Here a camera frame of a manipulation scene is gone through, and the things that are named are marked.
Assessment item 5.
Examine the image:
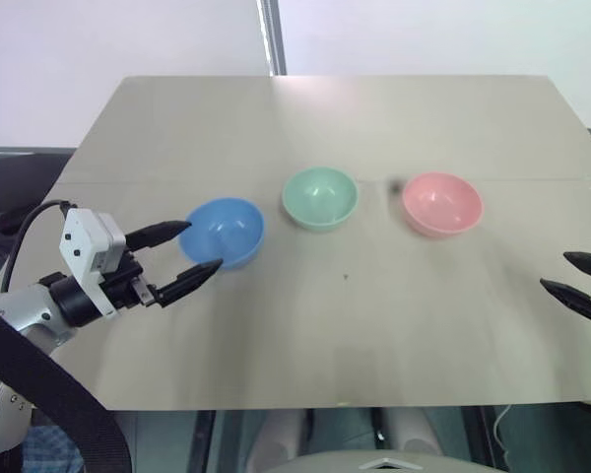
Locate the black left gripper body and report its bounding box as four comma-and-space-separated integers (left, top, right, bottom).
98, 247, 161, 313

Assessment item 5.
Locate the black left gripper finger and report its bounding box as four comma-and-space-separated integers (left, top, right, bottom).
125, 220, 194, 251
156, 258, 225, 310

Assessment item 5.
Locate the blue plastic bowl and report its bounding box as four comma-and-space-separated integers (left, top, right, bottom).
177, 196, 267, 272

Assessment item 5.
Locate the dark furniture beside table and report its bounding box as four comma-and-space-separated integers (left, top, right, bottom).
0, 145, 81, 297

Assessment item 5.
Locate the green plastic bowl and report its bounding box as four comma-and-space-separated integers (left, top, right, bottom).
281, 166, 361, 236

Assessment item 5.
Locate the pink-red plastic bowl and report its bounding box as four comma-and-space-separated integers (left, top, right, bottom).
401, 170, 486, 240

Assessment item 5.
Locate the blue checkered cloth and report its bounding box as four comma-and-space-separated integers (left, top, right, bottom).
20, 424, 86, 473

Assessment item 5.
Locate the grey robot torso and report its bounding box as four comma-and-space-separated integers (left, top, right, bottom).
274, 444, 504, 473

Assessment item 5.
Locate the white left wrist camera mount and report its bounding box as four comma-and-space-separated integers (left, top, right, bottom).
59, 207, 128, 317

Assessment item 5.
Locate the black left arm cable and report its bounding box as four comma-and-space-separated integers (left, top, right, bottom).
0, 198, 79, 297

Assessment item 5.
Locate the wide black strap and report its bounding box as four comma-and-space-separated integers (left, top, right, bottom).
0, 299, 132, 473

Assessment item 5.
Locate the thin white cable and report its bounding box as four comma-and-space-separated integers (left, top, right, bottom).
491, 403, 517, 467

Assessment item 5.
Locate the silver metal post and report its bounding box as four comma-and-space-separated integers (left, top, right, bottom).
255, 0, 289, 77

